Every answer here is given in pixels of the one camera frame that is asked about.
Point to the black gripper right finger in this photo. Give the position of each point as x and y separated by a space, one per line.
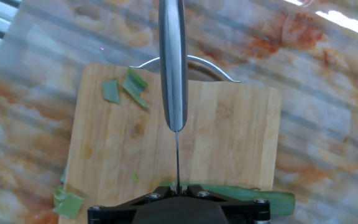
247 211

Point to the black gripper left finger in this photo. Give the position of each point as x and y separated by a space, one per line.
113 213

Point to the green scallion stalk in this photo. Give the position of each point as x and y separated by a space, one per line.
134 85

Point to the steel cleaver knife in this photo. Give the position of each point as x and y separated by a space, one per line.
172 62

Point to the long green scallion leaf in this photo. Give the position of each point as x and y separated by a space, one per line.
278 202

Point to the wooden cutting board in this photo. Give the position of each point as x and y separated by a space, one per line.
228 133

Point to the marble pattern plastic mat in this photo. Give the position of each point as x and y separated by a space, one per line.
322 124

